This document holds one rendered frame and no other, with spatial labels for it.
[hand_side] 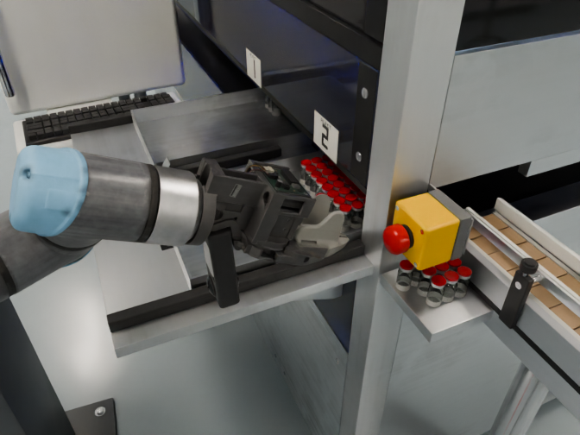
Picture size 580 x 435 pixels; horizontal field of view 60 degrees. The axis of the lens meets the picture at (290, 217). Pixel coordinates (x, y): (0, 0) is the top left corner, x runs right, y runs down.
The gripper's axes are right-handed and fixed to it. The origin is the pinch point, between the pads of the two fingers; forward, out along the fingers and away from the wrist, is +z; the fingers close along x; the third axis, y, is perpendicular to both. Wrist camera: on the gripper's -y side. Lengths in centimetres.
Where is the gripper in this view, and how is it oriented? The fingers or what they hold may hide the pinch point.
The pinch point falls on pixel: (336, 242)
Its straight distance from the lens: 62.2
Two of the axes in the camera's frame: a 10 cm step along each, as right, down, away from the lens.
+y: 3.9, -8.2, -4.1
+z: 8.3, 1.1, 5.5
